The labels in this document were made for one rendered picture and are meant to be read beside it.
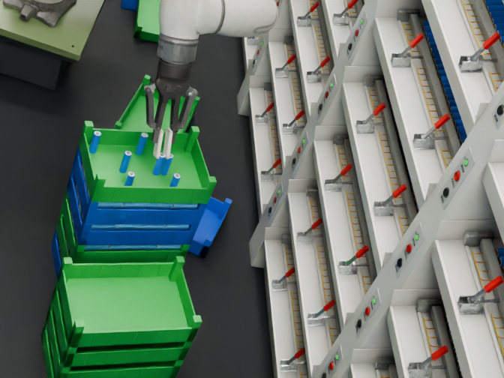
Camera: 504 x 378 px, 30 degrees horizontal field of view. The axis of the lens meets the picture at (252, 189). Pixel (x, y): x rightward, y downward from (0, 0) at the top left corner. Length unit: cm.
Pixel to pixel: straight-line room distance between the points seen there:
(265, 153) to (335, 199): 71
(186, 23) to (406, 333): 83
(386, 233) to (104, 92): 148
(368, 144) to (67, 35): 120
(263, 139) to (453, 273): 145
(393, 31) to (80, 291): 96
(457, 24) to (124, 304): 102
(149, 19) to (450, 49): 187
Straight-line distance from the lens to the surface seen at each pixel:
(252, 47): 343
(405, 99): 204
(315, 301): 236
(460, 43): 189
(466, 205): 170
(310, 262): 244
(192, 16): 213
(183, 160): 246
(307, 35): 285
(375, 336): 196
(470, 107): 174
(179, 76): 217
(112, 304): 229
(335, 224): 228
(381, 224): 203
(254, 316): 272
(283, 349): 251
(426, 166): 189
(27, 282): 260
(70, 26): 308
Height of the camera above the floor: 202
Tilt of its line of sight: 41 degrees down
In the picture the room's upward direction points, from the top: 25 degrees clockwise
